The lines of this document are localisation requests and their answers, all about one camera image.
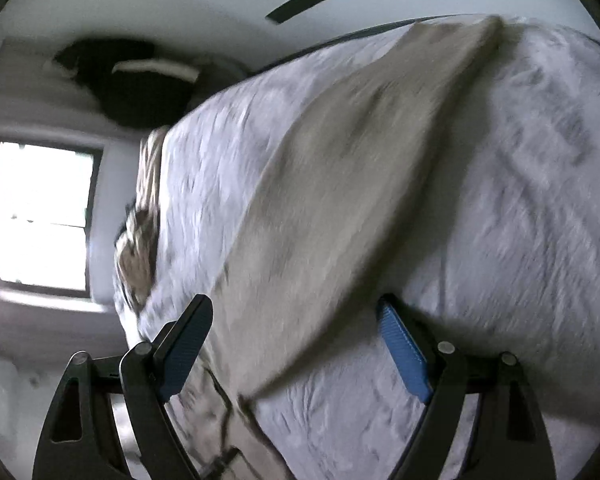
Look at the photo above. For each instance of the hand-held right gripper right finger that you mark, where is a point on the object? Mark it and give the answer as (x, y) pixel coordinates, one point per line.
(405, 355)

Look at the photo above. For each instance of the dark bulky object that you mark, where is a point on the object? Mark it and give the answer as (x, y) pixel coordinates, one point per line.
(130, 102)

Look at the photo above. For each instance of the dark ceiling vent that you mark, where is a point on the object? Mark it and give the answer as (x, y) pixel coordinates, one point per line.
(305, 0)

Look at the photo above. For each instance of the bright window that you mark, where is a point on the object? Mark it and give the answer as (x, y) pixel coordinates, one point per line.
(40, 200)

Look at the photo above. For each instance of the brown patterned cloth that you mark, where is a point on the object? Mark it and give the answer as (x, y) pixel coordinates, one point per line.
(140, 240)

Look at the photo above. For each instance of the beige knit sweater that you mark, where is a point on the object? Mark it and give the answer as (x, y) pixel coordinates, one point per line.
(340, 185)

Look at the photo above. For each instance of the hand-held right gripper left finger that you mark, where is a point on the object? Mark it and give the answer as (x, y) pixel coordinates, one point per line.
(180, 360)

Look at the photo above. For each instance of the grey floral embossed blanket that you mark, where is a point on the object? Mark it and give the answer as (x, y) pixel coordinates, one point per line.
(505, 210)

